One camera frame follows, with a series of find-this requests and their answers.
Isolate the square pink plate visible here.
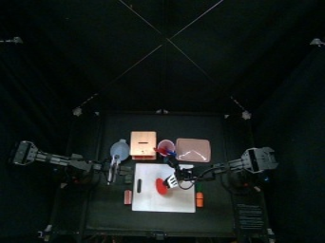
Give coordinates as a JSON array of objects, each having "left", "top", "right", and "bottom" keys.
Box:
[{"left": 174, "top": 138, "right": 213, "bottom": 163}]

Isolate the white cutting board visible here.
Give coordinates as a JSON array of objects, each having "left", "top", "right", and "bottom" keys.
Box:
[{"left": 131, "top": 162, "right": 197, "bottom": 214}]

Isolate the red-brown block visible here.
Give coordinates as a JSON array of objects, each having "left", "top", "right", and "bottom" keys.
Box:
[{"left": 123, "top": 189, "right": 134, "bottom": 206}]

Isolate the orange block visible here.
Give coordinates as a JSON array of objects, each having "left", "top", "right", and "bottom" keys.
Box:
[{"left": 196, "top": 192, "right": 206, "bottom": 209}]

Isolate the wooden box with red front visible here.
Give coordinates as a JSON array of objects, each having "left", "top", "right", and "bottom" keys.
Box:
[{"left": 130, "top": 131, "right": 158, "bottom": 161}]

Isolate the red plastic cup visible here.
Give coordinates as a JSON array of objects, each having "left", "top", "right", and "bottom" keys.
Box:
[{"left": 157, "top": 139, "right": 177, "bottom": 156}]

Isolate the printed label sticker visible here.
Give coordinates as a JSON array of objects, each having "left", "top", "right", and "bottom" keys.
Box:
[{"left": 237, "top": 203, "right": 265, "bottom": 236}]

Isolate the thin diagonal brace cord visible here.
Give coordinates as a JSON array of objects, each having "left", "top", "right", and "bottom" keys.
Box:
[
  {"left": 77, "top": 0, "right": 226, "bottom": 110},
  {"left": 117, "top": 0, "right": 249, "bottom": 112}
]

